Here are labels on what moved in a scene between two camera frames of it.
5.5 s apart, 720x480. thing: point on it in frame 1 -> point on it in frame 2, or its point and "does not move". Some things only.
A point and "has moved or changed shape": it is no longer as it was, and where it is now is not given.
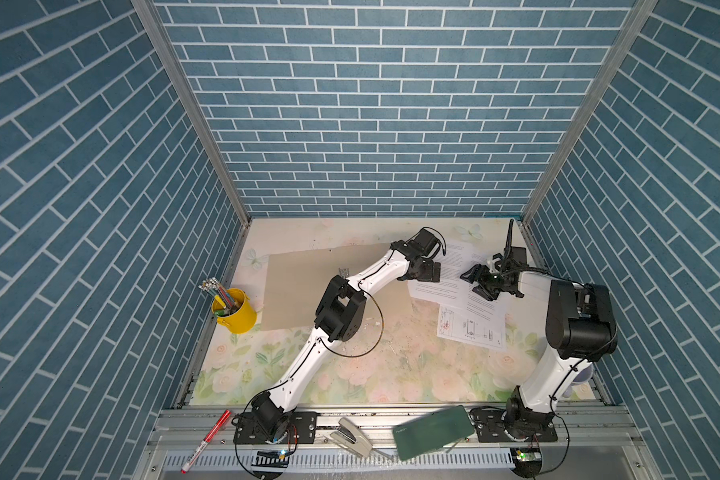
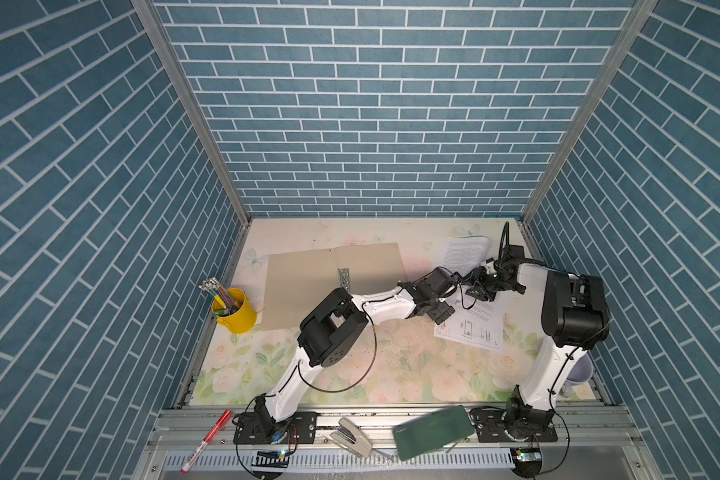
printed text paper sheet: [452, 291] has moved or changed shape
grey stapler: [348, 436] does not move
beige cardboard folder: [295, 284] does not move
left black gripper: [431, 272] -> [441, 312]
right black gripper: [479, 274] does not move
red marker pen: [205, 443] does not move
